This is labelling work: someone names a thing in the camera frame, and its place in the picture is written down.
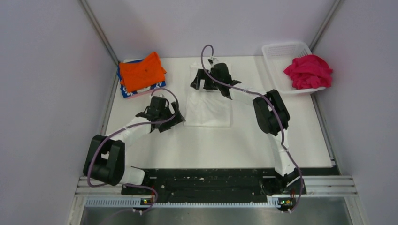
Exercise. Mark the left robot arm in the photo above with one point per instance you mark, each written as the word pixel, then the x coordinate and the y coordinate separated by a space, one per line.
pixel 105 161

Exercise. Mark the pink folded t-shirt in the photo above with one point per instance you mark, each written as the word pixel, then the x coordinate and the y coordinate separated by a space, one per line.
pixel 144 91

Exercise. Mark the orange folded t-shirt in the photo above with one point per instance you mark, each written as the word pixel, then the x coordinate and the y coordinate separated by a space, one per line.
pixel 136 76

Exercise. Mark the white plastic basket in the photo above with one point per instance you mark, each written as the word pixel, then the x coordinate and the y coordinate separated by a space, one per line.
pixel 277 58

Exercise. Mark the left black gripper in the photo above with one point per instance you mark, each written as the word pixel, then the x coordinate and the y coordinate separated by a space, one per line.
pixel 178 118

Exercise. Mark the white printed t-shirt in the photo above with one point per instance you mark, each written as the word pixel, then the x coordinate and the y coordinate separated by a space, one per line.
pixel 206 108

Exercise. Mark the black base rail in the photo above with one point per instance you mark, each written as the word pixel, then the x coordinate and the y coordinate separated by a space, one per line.
pixel 250 185

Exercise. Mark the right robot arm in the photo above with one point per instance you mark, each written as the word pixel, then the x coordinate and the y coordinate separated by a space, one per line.
pixel 271 115

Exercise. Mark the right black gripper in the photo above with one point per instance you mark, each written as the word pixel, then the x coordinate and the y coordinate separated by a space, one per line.
pixel 202 75

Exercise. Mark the pink crumpled t-shirt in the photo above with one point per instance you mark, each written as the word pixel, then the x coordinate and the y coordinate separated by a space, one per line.
pixel 309 72

